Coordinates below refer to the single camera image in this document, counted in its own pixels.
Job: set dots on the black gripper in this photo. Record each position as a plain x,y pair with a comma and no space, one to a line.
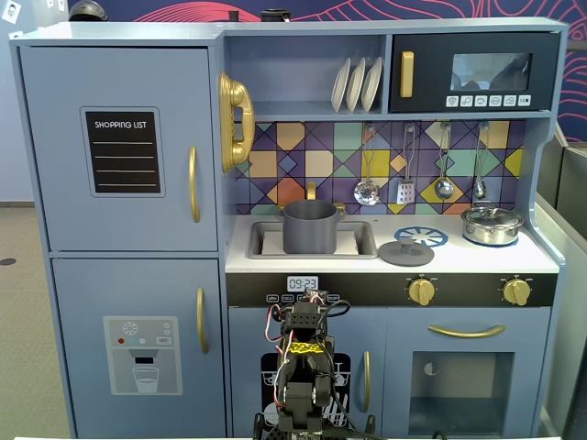
316,298

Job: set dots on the gray pot lid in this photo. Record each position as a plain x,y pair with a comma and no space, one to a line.
406,254

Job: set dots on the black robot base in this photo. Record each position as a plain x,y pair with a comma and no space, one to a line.
270,431

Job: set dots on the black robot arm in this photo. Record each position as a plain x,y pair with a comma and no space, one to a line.
305,321

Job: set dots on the steel pot lid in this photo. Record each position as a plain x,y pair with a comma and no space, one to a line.
491,215

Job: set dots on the gray plastic pot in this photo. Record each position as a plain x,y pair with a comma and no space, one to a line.
309,229

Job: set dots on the blue dishwasher door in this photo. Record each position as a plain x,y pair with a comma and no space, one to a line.
247,330

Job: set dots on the gray toy sink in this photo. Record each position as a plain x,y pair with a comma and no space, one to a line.
364,238

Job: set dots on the black dishwasher sticker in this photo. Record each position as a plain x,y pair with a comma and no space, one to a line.
268,366

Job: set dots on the blue oven door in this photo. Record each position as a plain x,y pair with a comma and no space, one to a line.
399,330

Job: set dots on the gold stove knob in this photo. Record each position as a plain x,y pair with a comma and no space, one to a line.
422,291
517,291

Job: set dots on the gold faucet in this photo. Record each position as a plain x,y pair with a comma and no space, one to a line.
311,190

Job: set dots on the steel slotted spoon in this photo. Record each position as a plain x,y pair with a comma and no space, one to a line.
367,193

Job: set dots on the steel slotted spatula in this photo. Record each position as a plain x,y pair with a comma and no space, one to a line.
406,192

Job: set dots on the steel ladle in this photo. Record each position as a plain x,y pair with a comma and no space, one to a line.
443,189

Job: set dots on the gray water dispenser sticker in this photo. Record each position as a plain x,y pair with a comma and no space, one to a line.
142,366

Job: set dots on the steel pot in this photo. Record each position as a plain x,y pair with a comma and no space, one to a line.
490,234

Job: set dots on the small steel spoon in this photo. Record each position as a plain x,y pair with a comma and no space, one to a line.
479,189

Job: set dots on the white plate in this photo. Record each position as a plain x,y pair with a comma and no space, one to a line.
371,84
340,87
355,84

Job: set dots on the gold toy telephone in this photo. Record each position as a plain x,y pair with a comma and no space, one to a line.
236,94

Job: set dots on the blue freezer door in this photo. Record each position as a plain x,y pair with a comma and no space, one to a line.
82,298

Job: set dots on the black shopping list board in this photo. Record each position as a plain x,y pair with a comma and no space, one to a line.
123,151

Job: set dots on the black microwave door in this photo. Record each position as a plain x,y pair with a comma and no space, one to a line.
431,69

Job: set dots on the gray cabinet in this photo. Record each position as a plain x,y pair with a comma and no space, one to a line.
573,275

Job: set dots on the black cylinder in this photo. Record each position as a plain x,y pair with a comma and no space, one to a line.
275,15

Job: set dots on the small black object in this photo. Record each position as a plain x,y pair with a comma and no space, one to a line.
233,15

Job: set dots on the blue fridge door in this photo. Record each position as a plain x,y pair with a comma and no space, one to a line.
55,137

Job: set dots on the black floor disc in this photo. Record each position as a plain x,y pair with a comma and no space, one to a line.
7,261

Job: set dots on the blue toy kitchen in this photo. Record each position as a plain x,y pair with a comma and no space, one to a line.
137,32

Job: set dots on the dark helmet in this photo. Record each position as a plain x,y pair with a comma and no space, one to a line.
87,10

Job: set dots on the paper with face drawing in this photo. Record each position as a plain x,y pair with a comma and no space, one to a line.
12,13

